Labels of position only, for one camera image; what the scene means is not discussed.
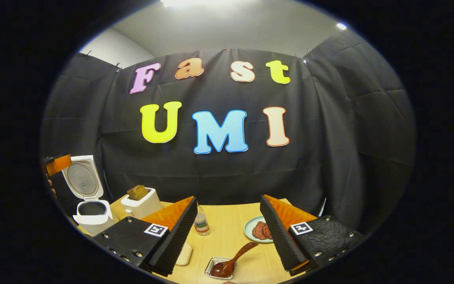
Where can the small ceiling light strip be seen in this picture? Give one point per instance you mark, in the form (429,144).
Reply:
(341,26)

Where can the white toaster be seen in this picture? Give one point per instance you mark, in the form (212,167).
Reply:
(144,207)

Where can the brown bread slice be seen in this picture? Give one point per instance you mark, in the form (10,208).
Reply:
(137,192)

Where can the large ceiling light panel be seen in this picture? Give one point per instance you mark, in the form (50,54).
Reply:
(187,3)

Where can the red meat slice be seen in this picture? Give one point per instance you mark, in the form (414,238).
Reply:
(258,232)
(268,230)

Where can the white rice cooker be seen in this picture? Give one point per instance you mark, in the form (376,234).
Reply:
(83,179)

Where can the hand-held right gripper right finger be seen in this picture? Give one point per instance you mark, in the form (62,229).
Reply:
(280,240)

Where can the clear chopstick holder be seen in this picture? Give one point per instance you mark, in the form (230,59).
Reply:
(211,272)

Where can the brown wooden spoon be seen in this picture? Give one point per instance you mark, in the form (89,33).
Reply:
(227,264)

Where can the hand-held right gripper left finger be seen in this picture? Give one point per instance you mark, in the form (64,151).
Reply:
(175,240)

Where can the glass tray of rice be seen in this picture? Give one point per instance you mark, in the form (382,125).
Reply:
(183,254)

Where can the pale green plate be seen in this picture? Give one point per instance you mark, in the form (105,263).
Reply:
(249,230)

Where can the clear plastic bottle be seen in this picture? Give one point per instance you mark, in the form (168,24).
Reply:
(201,225)

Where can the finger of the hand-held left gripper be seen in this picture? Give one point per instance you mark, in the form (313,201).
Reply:
(61,163)

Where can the black backdrop cloth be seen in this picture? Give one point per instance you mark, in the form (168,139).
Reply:
(329,138)

